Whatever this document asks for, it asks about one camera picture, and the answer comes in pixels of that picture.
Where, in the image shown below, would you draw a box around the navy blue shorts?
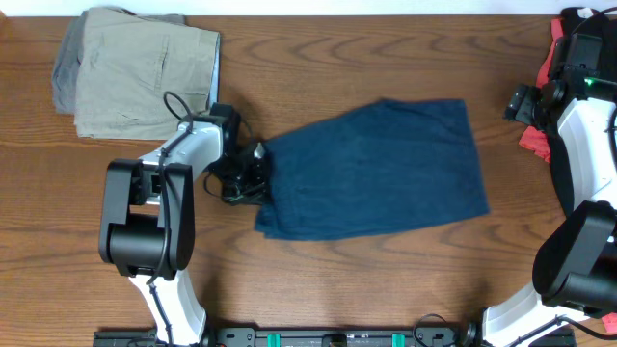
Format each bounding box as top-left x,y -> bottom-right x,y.
255,99 -> 490,241

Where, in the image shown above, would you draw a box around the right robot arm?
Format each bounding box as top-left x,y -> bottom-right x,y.
460,32 -> 616,346

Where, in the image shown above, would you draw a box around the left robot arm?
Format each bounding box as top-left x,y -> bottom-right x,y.
93,103 -> 270,346

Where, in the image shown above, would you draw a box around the red garment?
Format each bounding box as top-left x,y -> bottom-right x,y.
519,18 -> 616,334

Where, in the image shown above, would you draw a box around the black garment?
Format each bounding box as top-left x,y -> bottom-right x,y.
546,7 -> 616,215

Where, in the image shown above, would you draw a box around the folded khaki shorts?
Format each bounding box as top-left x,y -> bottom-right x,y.
74,8 -> 220,140

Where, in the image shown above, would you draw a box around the folded grey garment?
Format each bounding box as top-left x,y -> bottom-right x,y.
51,7 -> 200,122

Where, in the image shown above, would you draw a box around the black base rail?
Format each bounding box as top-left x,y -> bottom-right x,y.
93,325 -> 577,347

